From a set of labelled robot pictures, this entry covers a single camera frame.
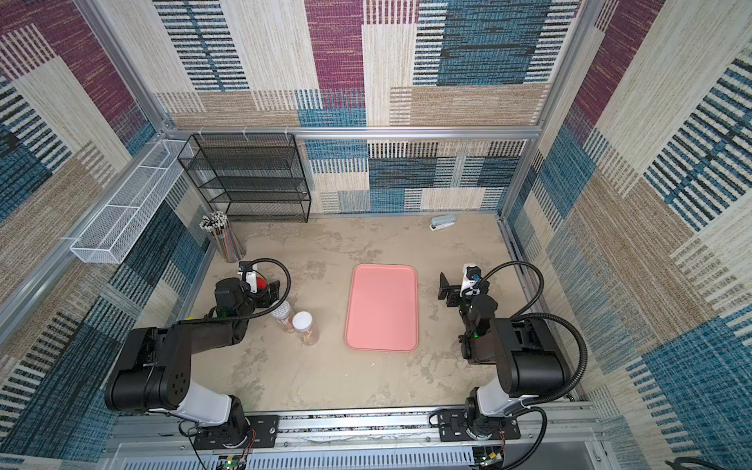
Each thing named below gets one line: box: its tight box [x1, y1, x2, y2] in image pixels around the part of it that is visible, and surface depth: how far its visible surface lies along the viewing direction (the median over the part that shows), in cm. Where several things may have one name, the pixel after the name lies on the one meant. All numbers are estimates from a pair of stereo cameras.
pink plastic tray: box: [344, 263, 420, 353], surface depth 96 cm
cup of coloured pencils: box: [199, 210, 247, 263], surface depth 98 cm
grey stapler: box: [428, 214, 457, 233], surface depth 117 cm
